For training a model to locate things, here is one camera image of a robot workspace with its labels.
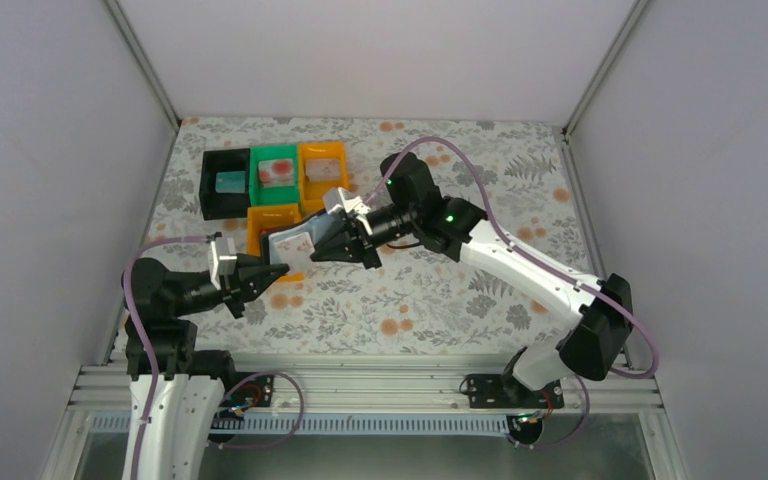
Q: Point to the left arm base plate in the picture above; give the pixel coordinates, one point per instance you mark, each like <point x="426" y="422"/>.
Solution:
<point x="254" y="393"/>

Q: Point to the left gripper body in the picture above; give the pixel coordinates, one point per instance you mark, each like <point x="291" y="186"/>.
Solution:
<point x="239" y="283"/>

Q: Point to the far orange storage bin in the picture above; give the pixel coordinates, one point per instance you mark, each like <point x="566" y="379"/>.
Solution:
<point x="311" y="193"/>

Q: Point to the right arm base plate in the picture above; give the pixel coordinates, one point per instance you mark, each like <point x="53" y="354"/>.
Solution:
<point x="495" y="391"/>

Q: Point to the floral table mat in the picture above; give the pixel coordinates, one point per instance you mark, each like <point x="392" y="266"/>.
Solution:
<point x="417" y="302"/>

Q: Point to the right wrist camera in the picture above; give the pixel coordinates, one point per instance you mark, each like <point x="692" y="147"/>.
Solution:
<point x="353" y="206"/>

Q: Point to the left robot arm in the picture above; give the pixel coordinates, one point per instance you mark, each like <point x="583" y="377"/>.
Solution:
<point x="182" y="398"/>

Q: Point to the red patterned card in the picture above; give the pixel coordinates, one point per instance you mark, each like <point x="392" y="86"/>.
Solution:
<point x="275" y="173"/>

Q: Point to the pale card in orange bin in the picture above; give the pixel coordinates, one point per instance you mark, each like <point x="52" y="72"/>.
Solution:
<point x="323" y="169"/>

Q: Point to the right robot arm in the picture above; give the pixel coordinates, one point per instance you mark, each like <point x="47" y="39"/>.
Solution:
<point x="594" y="333"/>

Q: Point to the black storage bin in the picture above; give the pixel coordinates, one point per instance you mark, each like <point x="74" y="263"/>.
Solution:
<point x="216" y="206"/>

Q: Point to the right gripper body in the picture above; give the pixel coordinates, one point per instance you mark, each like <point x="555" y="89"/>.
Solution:
<point x="360" y="237"/>

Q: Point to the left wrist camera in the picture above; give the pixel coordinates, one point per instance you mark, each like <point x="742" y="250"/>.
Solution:
<point x="222" y="259"/>

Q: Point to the near orange storage bin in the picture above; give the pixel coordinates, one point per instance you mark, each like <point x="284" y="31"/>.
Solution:
<point x="267" y="219"/>

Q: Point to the orange storage bin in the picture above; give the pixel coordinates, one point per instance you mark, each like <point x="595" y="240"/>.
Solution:
<point x="267" y="219"/>
<point x="311" y="193"/>

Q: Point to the teal card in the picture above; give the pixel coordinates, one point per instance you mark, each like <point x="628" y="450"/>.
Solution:
<point x="231" y="182"/>

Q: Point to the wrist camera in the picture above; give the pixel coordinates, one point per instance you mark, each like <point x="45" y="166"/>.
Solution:
<point x="353" y="206"/>
<point x="222" y="259"/>

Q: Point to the green storage bin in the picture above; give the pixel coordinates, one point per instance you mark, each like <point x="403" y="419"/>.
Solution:
<point x="260" y="196"/>

